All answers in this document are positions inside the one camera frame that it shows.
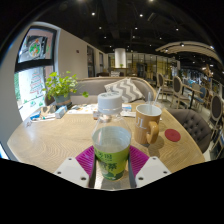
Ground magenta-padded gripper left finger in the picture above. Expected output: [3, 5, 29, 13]
[53, 145, 98, 190]

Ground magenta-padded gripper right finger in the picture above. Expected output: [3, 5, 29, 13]
[127, 145, 172, 189]

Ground clear green-labelled drink bottle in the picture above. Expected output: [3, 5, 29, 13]
[91, 91, 133, 182]

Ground flat round red coaster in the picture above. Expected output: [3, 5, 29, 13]
[164, 128, 182, 143]

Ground tan ceramic mug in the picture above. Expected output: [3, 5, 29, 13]
[134, 103, 163, 145]

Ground grey tufted armchair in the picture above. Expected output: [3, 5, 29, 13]
[165, 108, 213, 154]

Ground small blue white box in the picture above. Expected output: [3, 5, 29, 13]
[54, 105, 68, 119]

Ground printed paper leaflets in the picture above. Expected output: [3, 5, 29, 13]
[66, 103, 99, 115]

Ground small wooden stand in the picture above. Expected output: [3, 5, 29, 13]
[39, 105, 57, 118]

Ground clear plastic cup with straw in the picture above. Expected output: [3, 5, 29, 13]
[146, 86, 164, 109]

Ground green potted plant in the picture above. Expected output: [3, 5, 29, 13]
[43, 70, 90, 108]

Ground grey curved sofa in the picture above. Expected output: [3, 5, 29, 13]
[69, 76, 157, 105]

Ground grey white chevron cushion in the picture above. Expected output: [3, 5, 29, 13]
[104, 77, 145, 104]

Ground group of dining chairs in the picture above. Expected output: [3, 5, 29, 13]
[155, 71, 224, 159]

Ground group of ceiling spotlights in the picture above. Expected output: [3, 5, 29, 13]
[76, 0, 218, 51]

